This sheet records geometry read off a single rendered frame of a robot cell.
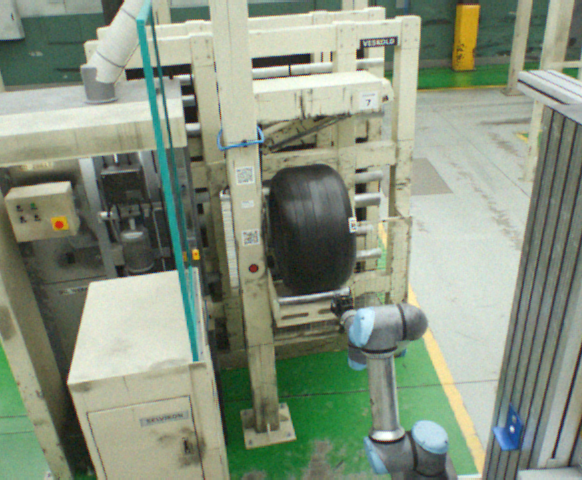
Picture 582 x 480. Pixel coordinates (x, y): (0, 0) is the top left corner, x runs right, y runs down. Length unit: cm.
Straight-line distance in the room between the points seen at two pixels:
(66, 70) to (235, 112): 994
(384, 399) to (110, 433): 85
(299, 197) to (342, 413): 144
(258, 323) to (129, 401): 103
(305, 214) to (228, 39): 74
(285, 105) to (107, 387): 141
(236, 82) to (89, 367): 114
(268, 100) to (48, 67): 986
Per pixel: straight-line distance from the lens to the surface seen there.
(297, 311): 251
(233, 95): 216
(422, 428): 191
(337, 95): 252
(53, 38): 1196
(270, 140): 265
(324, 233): 224
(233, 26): 212
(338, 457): 304
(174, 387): 173
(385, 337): 171
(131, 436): 186
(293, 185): 229
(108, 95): 246
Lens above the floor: 234
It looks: 28 degrees down
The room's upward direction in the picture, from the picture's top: 3 degrees counter-clockwise
